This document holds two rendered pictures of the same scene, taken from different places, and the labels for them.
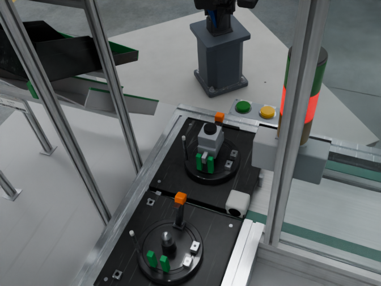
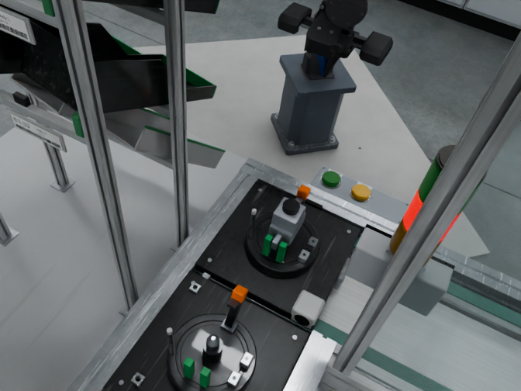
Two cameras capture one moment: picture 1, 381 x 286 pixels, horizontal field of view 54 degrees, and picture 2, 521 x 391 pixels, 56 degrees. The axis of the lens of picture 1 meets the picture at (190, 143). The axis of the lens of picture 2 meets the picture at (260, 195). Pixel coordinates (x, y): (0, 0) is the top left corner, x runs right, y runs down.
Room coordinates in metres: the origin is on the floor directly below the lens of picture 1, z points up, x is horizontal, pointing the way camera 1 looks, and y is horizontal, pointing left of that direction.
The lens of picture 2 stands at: (0.06, 0.06, 1.74)
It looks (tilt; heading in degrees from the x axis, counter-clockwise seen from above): 50 degrees down; 354
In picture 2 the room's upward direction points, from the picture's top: 9 degrees clockwise
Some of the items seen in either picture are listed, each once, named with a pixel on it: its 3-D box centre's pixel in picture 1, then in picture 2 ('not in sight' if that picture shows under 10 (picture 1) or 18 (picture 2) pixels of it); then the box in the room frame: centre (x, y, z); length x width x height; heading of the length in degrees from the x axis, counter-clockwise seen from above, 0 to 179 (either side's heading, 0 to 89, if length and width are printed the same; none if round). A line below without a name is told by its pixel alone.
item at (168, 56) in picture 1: (207, 87); (284, 139); (1.01, -0.08, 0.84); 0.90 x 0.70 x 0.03; 17
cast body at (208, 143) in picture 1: (209, 140); (286, 221); (0.57, -0.04, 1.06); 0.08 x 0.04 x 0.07; 153
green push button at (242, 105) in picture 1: (242, 107); (330, 180); (0.77, -0.16, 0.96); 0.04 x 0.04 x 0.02
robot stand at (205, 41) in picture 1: (219, 55); (310, 103); (1.02, -0.13, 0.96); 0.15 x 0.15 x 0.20; 17
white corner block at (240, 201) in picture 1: (237, 204); (307, 309); (0.45, -0.09, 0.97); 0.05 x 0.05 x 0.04; 63
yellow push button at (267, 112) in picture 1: (267, 113); (360, 193); (0.74, -0.22, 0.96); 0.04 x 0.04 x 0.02
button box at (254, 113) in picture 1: (266, 120); (357, 202); (0.74, -0.22, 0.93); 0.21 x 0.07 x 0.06; 63
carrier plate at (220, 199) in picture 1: (212, 163); (281, 247); (0.58, -0.05, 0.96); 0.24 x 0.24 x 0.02; 63
